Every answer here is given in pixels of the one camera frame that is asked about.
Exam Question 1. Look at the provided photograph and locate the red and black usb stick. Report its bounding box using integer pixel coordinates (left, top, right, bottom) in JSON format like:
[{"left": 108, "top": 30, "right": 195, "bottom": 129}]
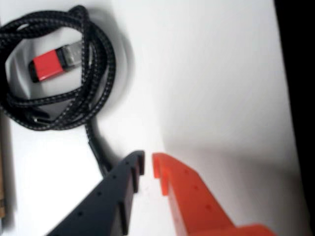
[{"left": 29, "top": 42, "right": 83, "bottom": 83}]

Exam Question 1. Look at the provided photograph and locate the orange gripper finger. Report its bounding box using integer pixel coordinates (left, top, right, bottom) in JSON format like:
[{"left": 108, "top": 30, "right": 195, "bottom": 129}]
[{"left": 152, "top": 152, "right": 278, "bottom": 236}]

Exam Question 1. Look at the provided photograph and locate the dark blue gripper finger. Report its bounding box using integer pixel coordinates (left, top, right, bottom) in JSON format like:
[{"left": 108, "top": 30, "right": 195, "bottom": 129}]
[{"left": 45, "top": 150, "right": 146, "bottom": 236}]

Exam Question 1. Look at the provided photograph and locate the black braided usb-c cable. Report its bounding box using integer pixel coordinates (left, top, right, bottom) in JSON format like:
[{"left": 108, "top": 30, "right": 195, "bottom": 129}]
[{"left": 0, "top": 5, "right": 116, "bottom": 177}]

